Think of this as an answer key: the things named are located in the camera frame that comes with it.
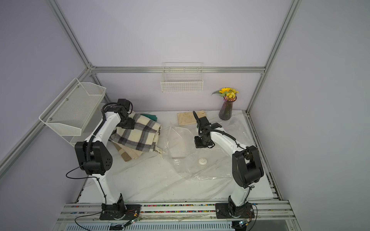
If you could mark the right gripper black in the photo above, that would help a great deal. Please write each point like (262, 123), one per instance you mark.
(199, 145)

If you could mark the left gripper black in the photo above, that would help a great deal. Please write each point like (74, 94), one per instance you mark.
(130, 124)

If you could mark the cream plaid fringed scarf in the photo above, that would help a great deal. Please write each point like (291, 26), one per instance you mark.
(144, 137)

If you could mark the cream knitted scarf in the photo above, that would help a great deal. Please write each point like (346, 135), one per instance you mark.
(134, 154)

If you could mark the beige brown striped scarf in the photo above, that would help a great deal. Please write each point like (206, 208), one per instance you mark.
(125, 156)

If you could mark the clear plastic vacuum bag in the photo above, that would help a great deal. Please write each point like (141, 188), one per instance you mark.
(180, 152)

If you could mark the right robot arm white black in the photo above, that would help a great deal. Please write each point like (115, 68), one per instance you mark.
(247, 168)

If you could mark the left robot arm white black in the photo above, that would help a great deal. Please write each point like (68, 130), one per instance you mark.
(93, 156)

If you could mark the white vacuum bag valve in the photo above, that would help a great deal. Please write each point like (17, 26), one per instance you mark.
(202, 161)

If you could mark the beige leather gloves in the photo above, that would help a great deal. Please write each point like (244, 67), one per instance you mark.
(187, 118)

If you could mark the green work glove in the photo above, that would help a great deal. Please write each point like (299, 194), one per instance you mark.
(150, 116)

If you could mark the purple glass vase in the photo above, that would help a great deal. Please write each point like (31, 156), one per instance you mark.
(227, 107)

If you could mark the yellow flower bouquet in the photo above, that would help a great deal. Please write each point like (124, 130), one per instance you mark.
(228, 94)

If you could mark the white mesh two-tier shelf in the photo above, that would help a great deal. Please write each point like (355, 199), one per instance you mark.
(74, 113)

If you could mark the white wire wall basket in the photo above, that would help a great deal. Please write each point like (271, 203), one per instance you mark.
(183, 77)

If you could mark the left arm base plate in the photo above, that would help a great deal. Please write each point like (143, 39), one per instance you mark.
(115, 212)

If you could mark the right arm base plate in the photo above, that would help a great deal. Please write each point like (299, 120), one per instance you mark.
(227, 210)

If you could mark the aluminium mounting rail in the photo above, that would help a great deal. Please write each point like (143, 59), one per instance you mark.
(197, 211)

